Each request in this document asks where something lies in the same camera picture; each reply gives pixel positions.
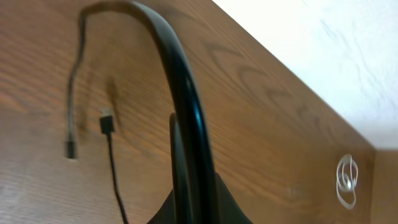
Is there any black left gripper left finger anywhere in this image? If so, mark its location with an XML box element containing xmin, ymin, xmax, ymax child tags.
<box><xmin>147</xmin><ymin>190</ymin><xmax>176</xmax><ymax>224</ymax></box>

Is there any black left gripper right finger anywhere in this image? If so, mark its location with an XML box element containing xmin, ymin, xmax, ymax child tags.
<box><xmin>215</xmin><ymin>172</ymin><xmax>252</xmax><ymax>224</ymax></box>

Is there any white USB cable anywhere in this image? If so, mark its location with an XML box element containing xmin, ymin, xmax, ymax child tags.
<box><xmin>335</xmin><ymin>154</ymin><xmax>359</xmax><ymax>210</ymax></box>

